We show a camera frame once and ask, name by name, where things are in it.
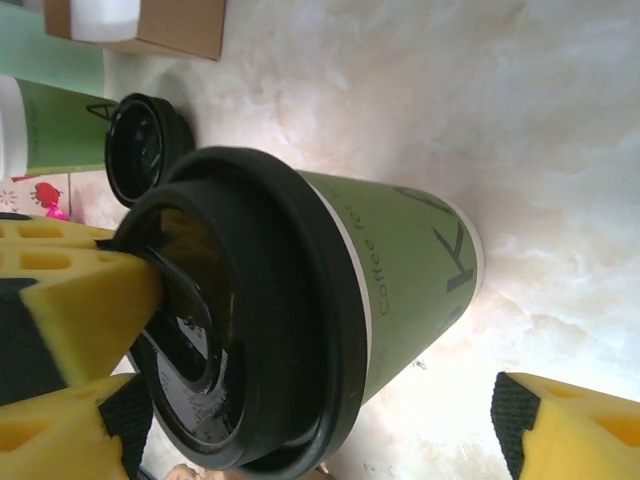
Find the white red-printed paper bag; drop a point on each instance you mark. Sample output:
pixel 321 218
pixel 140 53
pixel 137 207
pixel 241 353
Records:
pixel 75 192

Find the white napkin stack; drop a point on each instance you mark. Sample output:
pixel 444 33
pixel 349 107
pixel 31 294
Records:
pixel 100 20

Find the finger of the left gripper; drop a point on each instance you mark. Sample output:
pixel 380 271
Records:
pixel 90 310

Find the mint green straw holder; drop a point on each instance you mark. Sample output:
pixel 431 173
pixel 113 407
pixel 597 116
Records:
pixel 50 55

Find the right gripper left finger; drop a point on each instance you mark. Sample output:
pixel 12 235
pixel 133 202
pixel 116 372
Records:
pixel 50 440

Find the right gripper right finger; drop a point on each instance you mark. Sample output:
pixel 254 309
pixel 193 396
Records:
pixel 575 440

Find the green paper coffee cup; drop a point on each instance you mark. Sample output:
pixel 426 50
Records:
pixel 410 280
pixel 65 130

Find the black plastic cup lid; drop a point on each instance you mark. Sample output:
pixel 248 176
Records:
pixel 135 150
pixel 280 300

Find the brown cardboard box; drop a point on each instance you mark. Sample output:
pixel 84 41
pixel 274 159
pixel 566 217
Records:
pixel 180 30

